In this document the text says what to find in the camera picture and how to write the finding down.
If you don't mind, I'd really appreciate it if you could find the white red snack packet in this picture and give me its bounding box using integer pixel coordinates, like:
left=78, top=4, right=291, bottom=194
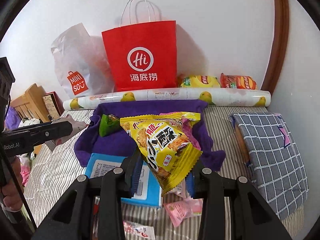
left=123, top=221, right=156, bottom=240

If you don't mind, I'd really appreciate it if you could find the duck print wallpaper roll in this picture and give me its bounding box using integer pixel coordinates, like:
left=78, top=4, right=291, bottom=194
left=63, top=88, right=271, bottom=111

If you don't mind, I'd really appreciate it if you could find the grey checked folded cloth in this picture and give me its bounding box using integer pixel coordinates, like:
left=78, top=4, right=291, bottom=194
left=231, top=112, right=309, bottom=220

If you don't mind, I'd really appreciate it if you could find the red Haidilao paper bag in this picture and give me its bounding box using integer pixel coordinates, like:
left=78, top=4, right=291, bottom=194
left=101, top=20, right=177, bottom=92

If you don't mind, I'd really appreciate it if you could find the patterned book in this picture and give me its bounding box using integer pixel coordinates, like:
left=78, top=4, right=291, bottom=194
left=42, top=92, right=64, bottom=120

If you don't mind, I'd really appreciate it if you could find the wooden headboard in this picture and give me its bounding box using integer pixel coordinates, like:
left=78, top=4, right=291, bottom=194
left=10, top=83, right=50, bottom=122

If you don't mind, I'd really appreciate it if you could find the brown wooden door frame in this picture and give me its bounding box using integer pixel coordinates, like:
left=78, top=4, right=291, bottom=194
left=261, top=0, right=290, bottom=95

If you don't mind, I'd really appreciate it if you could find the blue tissue pack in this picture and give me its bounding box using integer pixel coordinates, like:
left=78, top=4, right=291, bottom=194
left=85, top=151, right=162, bottom=210

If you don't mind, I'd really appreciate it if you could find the person's left hand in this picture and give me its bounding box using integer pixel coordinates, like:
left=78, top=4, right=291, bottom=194
left=2, top=157, right=24, bottom=211

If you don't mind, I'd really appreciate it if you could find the red chips bag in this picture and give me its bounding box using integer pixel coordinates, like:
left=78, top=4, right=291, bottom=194
left=220, top=73, right=257, bottom=90

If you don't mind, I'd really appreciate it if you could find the yellow chips bag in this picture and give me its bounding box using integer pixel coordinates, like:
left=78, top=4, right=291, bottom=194
left=179, top=75, right=220, bottom=88

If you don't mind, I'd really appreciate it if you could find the purple towel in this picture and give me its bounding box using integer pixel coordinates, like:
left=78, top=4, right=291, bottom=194
left=74, top=100, right=226, bottom=171

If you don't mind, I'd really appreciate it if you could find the white Miniso plastic bag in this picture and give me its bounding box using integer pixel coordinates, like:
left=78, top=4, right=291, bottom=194
left=50, top=23, right=114, bottom=99

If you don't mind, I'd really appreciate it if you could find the light pink snack packet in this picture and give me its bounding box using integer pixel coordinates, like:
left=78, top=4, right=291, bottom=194
left=164, top=197, right=203, bottom=228

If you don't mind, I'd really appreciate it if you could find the yellow cracker snack packet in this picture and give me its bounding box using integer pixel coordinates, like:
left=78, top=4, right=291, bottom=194
left=120, top=114, right=202, bottom=195

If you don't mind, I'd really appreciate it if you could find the pink yellow snack bag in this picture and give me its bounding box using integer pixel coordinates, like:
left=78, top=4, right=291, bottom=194
left=160, top=112, right=201, bottom=150

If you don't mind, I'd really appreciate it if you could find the white pink snow cake packet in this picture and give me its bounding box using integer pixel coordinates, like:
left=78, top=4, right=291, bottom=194
left=45, top=114, right=88, bottom=152

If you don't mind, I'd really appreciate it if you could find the green triangular snack packet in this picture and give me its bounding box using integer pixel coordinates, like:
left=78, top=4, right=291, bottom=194
left=99, top=114, right=122, bottom=137

